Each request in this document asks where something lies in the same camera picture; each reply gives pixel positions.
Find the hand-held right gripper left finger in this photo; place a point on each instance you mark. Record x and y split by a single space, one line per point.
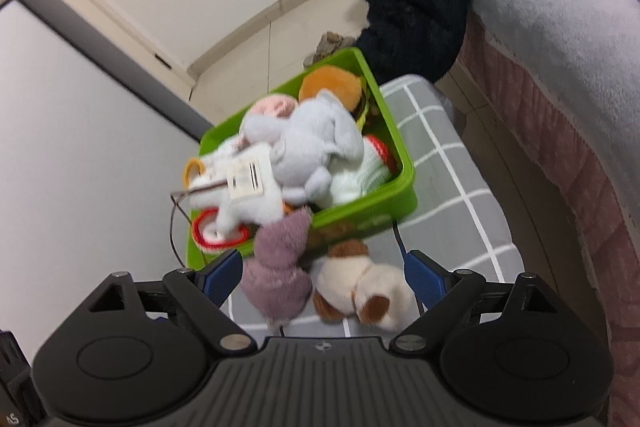
225 276

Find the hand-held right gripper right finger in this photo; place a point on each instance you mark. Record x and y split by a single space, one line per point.
423 278

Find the purple plush toy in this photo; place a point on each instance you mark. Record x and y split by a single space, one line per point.
277 267

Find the brown and white dog plush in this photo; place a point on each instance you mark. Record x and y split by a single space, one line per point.
365 287

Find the green plastic bin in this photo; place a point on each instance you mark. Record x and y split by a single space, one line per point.
390 192

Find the burger plush toy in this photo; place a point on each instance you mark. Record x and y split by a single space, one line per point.
332 84

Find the white desktop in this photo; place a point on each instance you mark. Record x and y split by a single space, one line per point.
75 147

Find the white plush toy with tag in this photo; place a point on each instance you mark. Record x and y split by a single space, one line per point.
245 202

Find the grey checked cushion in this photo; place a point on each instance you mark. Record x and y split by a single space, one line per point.
450 187

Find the white and red knitted toy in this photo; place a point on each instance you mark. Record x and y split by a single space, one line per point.
360 172

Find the grey elephant plush toy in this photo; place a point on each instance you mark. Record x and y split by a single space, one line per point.
315 142

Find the pink plush ball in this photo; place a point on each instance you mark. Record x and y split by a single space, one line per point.
272 107

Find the grey fuzzy slipper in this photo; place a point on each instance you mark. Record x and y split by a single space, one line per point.
327 46

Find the grey bed blanket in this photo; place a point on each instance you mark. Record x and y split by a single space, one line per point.
560 17

